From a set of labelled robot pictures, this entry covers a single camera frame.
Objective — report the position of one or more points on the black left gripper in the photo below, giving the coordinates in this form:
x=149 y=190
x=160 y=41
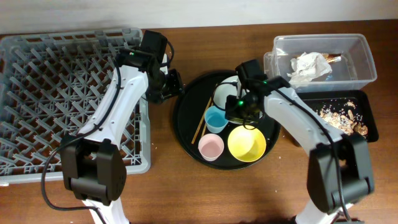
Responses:
x=177 y=86

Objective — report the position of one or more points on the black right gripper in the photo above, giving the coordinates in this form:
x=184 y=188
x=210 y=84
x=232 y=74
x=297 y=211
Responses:
x=232 y=112

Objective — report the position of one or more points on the crumpled white tissue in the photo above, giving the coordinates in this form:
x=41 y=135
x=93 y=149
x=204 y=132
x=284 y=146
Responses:
x=307 y=67

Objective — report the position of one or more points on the wooden chopstick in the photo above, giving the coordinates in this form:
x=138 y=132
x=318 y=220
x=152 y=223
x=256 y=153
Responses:
x=210 y=103
x=201 y=123

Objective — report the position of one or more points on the round black tray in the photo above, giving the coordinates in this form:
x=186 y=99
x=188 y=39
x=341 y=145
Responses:
x=187 y=114

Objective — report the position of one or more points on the clear plastic bin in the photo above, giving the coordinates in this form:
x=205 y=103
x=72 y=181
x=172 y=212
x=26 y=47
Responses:
x=354 y=71

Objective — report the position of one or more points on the pink plastic cup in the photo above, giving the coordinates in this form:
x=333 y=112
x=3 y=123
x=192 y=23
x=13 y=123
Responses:
x=211 y=146

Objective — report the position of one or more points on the wooden chopstick left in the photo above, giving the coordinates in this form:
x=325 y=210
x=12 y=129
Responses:
x=201 y=123

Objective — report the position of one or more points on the rectangular black tray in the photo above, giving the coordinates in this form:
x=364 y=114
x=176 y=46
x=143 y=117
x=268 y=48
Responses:
x=316 y=100

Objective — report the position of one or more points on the grey plastic dishwasher rack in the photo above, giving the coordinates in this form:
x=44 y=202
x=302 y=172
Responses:
x=51 y=85

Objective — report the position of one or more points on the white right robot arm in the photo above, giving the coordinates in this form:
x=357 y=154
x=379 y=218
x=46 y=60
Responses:
x=340 y=173

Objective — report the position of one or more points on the brown snack wrapper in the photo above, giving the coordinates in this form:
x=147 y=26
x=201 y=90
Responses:
x=332 y=58

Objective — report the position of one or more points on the rice and peanut shell scraps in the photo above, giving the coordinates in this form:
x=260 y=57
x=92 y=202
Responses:
x=345 y=119

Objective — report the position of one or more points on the grey-white plate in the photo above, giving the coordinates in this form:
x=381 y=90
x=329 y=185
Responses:
x=228 y=87

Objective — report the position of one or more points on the wooden chopstick right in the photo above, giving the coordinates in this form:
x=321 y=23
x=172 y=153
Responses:
x=210 y=103

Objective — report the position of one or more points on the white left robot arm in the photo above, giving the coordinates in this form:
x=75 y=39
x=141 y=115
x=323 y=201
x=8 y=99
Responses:
x=92 y=166

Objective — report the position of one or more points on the yellow bowl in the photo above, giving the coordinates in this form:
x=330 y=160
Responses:
x=246 y=145

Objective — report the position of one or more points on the blue plastic cup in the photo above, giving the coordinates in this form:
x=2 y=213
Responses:
x=215 y=119

